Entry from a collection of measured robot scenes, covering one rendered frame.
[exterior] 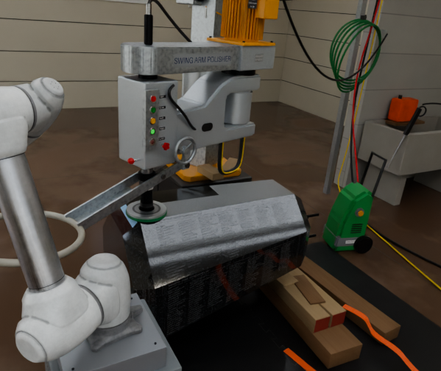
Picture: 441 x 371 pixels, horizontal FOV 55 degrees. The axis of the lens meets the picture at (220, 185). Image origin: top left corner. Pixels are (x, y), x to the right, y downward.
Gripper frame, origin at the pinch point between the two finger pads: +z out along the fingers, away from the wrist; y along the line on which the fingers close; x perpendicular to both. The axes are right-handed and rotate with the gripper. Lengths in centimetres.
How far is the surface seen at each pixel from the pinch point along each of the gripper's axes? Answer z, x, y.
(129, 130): -52, -11, 73
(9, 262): -10.6, -13.2, 4.2
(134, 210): -8, -12, 80
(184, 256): 11, -43, 84
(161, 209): -9, -23, 89
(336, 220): 38, -90, 270
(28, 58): -22, 487, 432
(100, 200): -16, -4, 63
